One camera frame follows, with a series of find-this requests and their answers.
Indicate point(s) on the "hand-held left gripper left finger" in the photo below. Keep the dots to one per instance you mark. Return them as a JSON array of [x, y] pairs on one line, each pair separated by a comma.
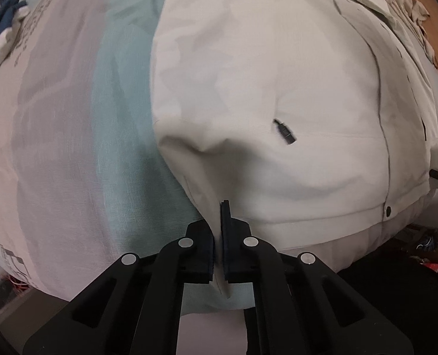
[[205, 255]]

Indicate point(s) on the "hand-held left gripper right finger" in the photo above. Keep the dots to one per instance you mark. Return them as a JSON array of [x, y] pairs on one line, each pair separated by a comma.
[[227, 251]]

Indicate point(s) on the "white and black jacket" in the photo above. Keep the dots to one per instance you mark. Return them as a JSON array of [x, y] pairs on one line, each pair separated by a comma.
[[278, 63]]

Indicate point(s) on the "beige crumpled clothes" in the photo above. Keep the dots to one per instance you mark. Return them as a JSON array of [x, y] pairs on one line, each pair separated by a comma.
[[407, 3]]

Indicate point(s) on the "dark patterned shoe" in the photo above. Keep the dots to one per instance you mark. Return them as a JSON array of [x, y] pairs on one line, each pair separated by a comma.
[[428, 243]]

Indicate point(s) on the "pastel striped cloth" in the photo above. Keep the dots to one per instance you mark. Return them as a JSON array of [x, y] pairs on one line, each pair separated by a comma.
[[56, 137]]

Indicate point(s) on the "white crumpled cloth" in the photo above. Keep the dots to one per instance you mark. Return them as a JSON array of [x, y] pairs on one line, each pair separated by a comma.
[[0, 44]]

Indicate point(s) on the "dark blue garment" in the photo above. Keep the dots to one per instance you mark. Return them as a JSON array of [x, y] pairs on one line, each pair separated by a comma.
[[10, 14]]

